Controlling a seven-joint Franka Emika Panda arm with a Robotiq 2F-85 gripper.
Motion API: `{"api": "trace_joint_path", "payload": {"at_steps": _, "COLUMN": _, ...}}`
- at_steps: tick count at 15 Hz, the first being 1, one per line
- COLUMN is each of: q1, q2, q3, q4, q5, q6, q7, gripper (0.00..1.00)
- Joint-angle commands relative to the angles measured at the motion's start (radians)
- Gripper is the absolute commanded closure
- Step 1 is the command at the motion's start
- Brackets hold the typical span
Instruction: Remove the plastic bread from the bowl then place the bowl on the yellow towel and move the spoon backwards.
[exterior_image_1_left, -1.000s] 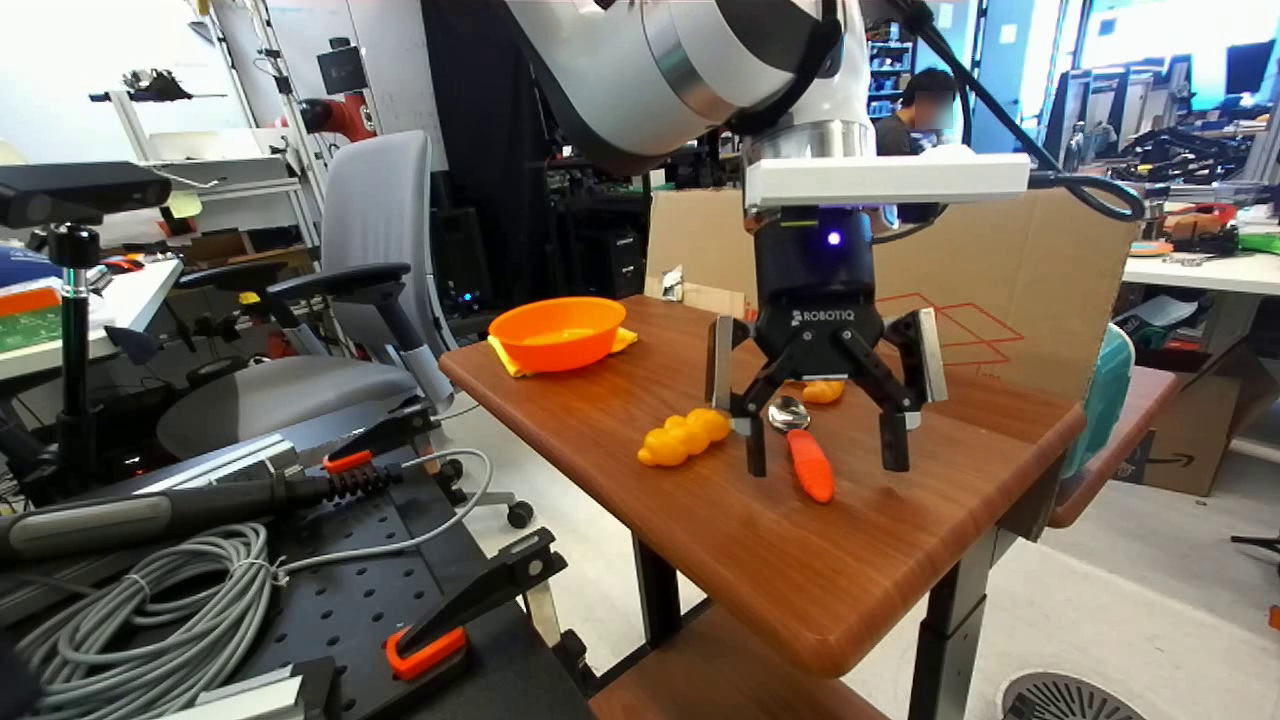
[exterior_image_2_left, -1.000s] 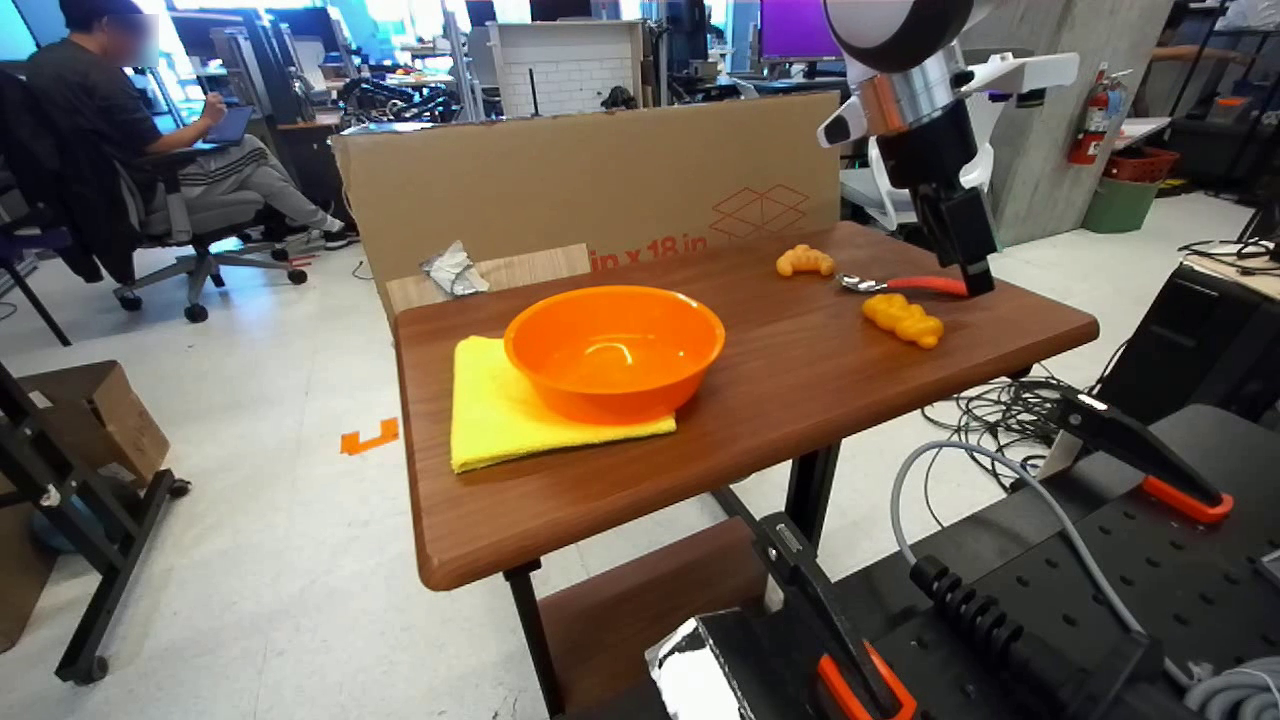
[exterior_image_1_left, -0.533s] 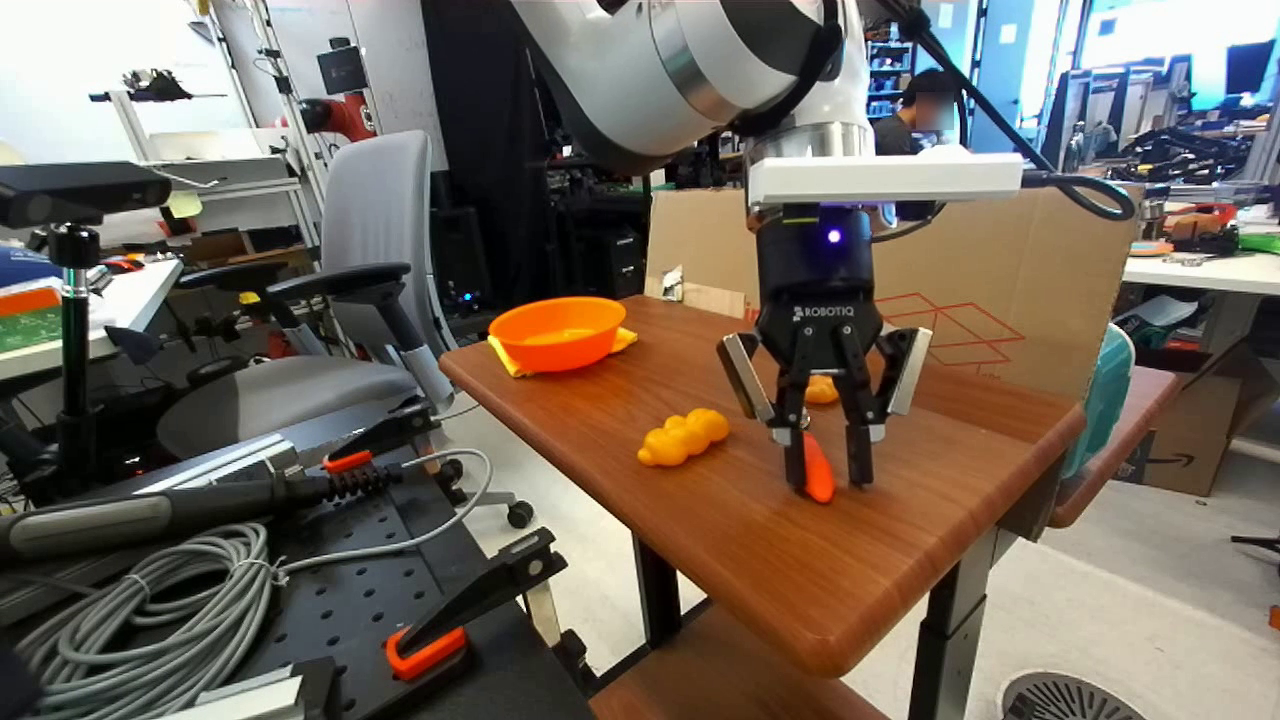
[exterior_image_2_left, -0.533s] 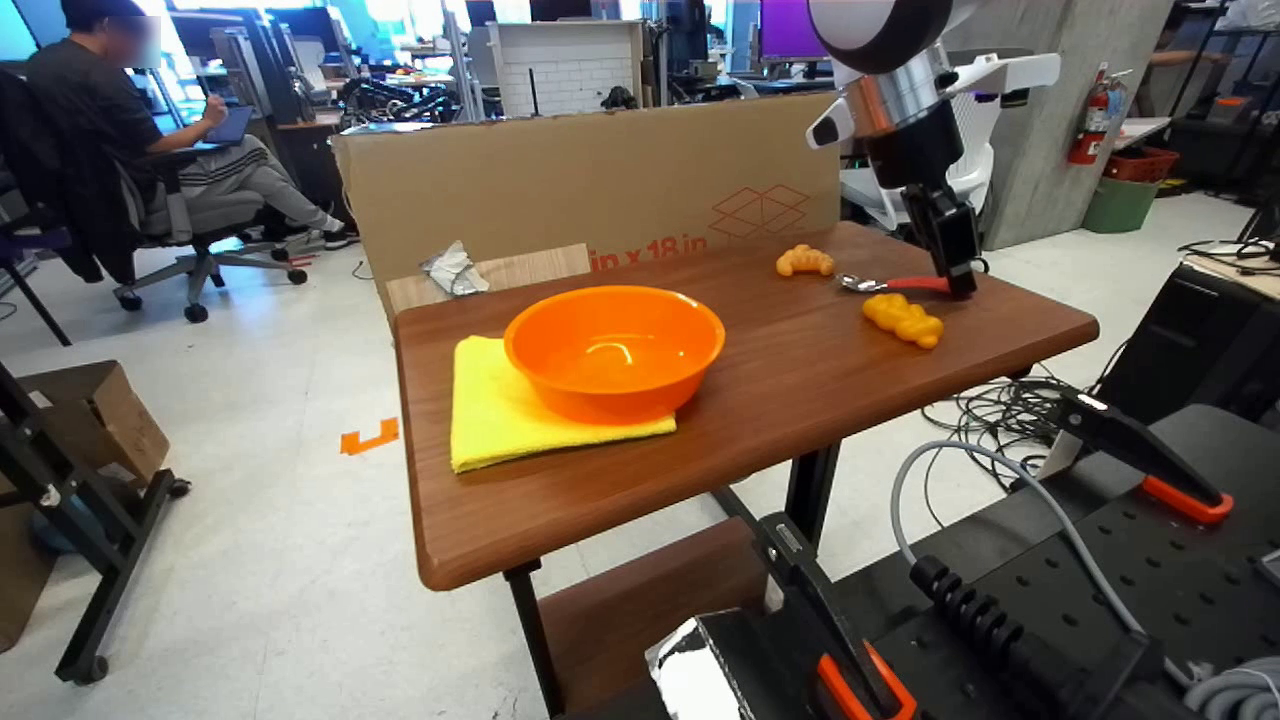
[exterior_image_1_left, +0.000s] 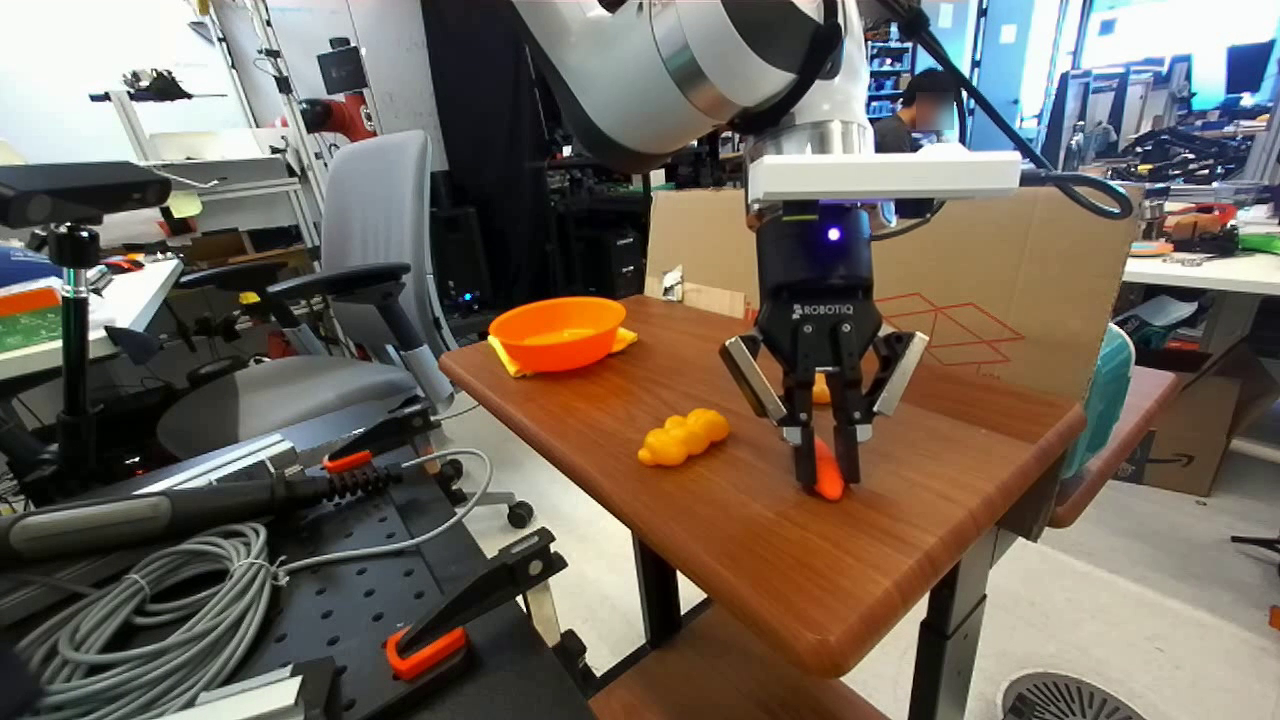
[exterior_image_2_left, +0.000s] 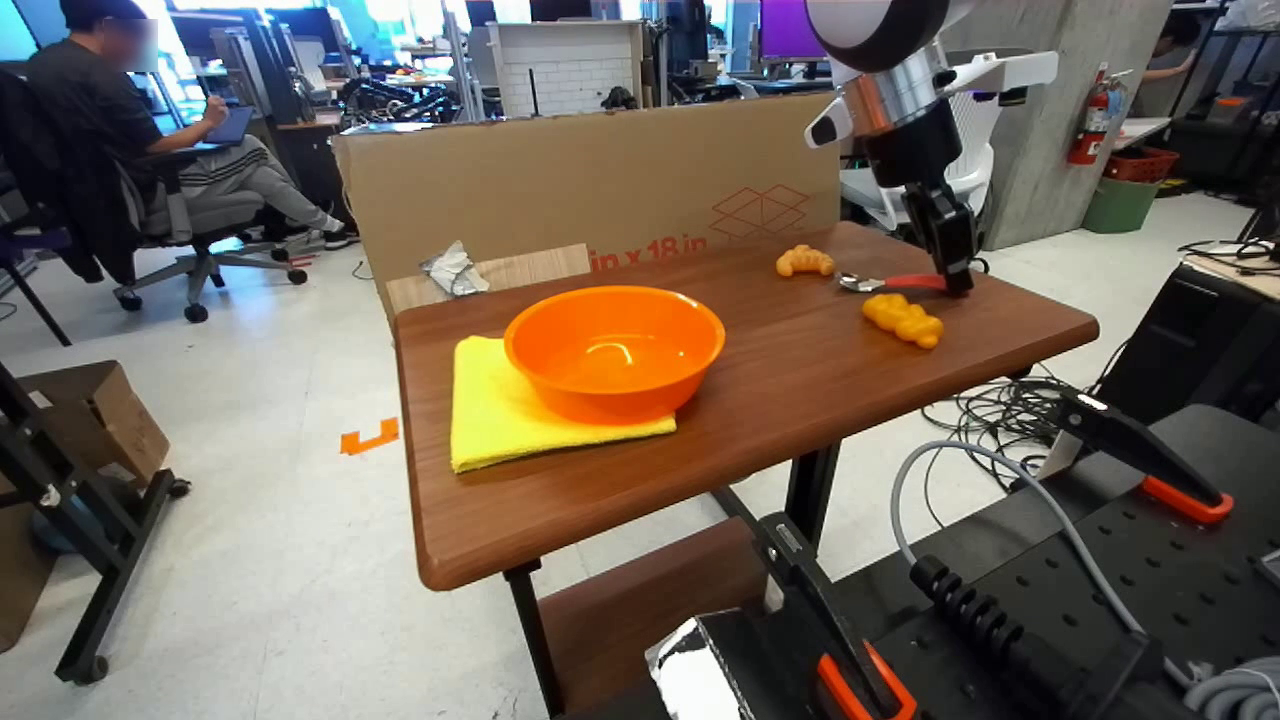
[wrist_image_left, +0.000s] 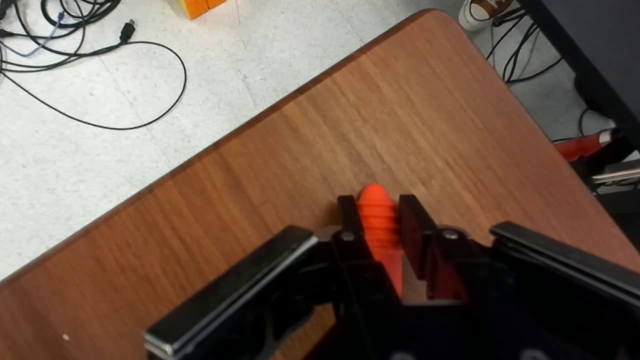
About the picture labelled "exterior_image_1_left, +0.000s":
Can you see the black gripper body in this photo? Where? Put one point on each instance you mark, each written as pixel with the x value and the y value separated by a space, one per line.
pixel 820 282

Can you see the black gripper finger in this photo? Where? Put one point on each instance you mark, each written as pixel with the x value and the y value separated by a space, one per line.
pixel 764 384
pixel 884 383

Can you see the braided yellow plastic bread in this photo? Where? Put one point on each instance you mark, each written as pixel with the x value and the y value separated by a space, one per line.
pixel 682 437

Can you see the orange plastic bowl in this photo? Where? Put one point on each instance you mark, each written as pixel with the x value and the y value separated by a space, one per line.
pixel 555 334

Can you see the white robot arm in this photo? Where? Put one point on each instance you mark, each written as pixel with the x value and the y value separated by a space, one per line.
pixel 666 64

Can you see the large brown cardboard sheet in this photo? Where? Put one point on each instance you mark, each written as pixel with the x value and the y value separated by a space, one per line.
pixel 1013 264

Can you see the seated person dark shirt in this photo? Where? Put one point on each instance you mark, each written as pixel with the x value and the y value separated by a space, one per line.
pixel 924 102

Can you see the black table leg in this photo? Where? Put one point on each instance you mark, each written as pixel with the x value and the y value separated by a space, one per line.
pixel 656 595
pixel 955 641

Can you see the brown wooden side board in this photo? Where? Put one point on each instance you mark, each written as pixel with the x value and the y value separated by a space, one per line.
pixel 1126 425

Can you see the brown lower table shelf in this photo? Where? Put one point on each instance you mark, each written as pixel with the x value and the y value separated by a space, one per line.
pixel 722 680

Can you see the tall brown cardboard box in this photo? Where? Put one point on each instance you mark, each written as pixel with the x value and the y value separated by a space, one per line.
pixel 1206 425

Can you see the white desk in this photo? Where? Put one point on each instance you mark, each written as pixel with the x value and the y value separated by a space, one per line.
pixel 1201 275

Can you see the round floor fan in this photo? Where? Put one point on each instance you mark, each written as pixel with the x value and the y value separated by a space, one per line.
pixel 1066 700

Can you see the grey office chair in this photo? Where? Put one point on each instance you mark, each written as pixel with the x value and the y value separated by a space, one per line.
pixel 383 201

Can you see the black breadboard platform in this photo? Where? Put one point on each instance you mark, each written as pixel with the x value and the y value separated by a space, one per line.
pixel 347 602

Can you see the shiny metal plate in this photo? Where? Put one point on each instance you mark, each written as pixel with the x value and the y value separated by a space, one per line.
pixel 293 402

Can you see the white shelf rack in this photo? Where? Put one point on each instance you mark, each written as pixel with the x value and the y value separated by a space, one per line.
pixel 175 135

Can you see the white tray with books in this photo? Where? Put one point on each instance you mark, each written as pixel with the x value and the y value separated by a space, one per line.
pixel 83 302

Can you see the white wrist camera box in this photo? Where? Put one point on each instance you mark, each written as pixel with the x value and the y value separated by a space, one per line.
pixel 882 174

